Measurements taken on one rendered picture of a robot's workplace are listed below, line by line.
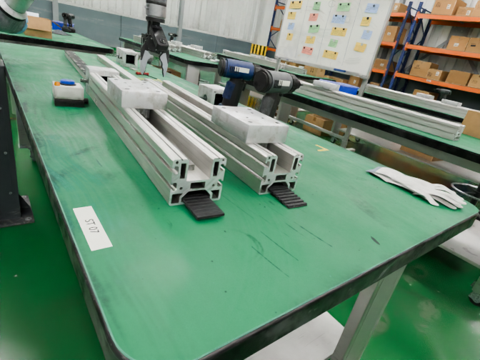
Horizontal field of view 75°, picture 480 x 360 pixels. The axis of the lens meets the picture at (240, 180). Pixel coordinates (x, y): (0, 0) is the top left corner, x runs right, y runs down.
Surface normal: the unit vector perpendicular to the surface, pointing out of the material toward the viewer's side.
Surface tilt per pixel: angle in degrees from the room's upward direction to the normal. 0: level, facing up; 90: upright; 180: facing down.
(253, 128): 90
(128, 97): 90
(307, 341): 0
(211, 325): 0
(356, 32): 90
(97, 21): 90
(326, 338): 0
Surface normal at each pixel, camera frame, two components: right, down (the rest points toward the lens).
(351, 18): -0.79, 0.11
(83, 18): 0.58, 0.42
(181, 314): 0.18, -0.90
